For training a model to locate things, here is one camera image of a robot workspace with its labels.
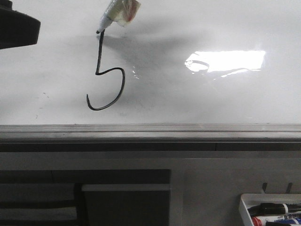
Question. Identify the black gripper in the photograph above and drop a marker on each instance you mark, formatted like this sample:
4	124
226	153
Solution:
17	29

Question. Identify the white taped whiteboard marker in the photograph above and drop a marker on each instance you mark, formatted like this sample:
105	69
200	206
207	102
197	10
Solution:
120	11

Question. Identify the white whiteboard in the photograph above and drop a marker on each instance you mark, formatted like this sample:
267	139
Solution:
189	70

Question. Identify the dark cabinet panel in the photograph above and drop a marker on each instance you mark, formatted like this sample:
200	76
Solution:
128	204

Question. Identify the white marker tray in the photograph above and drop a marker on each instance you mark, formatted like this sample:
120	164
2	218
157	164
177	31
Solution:
250	200

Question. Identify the left tray hook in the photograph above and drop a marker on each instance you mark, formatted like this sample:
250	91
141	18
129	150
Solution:
264	187

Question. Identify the red capped marker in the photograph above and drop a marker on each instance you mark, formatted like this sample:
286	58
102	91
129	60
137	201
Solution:
262	220

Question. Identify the black capped marker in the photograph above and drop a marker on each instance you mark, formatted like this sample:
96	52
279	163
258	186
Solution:
274	209

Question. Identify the blue capped marker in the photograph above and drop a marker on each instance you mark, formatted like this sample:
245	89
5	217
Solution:
291	222

